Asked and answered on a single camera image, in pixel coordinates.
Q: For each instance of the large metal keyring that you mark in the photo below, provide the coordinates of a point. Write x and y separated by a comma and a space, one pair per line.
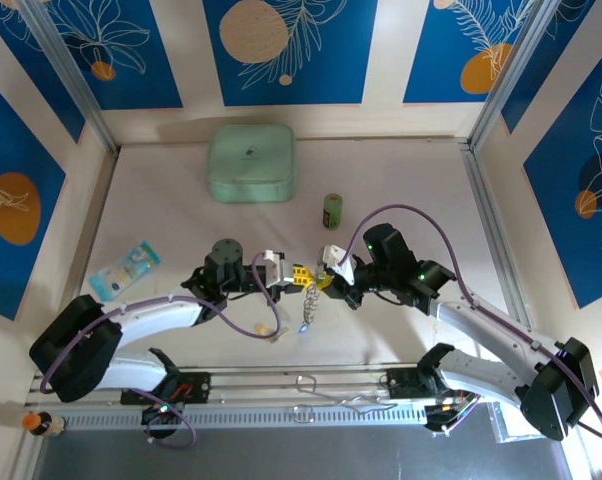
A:
311, 300

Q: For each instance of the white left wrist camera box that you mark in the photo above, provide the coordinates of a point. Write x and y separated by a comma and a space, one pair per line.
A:
280, 267

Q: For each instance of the aluminium frame post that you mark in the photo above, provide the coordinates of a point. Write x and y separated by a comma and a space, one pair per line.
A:
517, 75
72, 75

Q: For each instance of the mint green square case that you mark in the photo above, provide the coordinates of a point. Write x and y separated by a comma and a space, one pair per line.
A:
251, 160

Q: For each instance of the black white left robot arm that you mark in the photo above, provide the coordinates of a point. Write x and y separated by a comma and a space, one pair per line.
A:
71, 345

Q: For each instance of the blue white wipes packet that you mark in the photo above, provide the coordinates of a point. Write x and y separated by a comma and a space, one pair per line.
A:
123, 267

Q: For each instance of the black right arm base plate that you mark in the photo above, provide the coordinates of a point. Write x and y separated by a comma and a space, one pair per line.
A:
400, 385

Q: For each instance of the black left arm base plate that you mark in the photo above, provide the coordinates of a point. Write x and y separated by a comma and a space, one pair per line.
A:
198, 387

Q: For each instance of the blue floral wall panel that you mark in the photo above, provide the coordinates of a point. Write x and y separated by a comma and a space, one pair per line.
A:
11, 150
431, 60
551, 65
331, 75
46, 80
556, 225
131, 75

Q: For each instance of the green cylindrical can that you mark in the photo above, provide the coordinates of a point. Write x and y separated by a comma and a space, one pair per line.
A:
332, 212

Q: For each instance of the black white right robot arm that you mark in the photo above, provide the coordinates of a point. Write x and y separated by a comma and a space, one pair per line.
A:
556, 400

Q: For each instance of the aluminium mounting rail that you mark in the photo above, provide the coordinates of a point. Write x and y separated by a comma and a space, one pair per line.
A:
256, 380

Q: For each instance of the blue key tag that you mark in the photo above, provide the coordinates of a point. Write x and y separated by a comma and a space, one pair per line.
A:
303, 328

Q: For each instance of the small bottle with orange cap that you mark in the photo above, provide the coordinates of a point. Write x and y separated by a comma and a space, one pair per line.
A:
43, 424

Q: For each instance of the yellow tagged key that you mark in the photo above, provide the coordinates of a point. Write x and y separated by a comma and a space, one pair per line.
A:
262, 329

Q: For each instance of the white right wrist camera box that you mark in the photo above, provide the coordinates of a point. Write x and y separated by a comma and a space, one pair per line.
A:
338, 260

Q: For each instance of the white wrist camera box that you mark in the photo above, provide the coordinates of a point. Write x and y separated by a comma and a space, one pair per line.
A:
280, 267
338, 260

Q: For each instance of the aluminium table side rail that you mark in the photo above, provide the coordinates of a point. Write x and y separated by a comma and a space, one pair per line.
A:
481, 190
103, 200

